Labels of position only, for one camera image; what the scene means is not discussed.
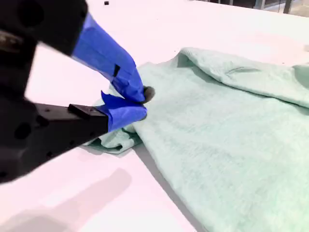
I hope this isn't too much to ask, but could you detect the pale green T-shirt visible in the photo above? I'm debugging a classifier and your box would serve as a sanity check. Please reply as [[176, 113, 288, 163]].
[[83, 47, 309, 232]]

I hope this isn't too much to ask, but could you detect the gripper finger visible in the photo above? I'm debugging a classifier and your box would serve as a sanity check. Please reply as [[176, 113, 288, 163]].
[[24, 90, 148, 171], [0, 0, 155, 105]]

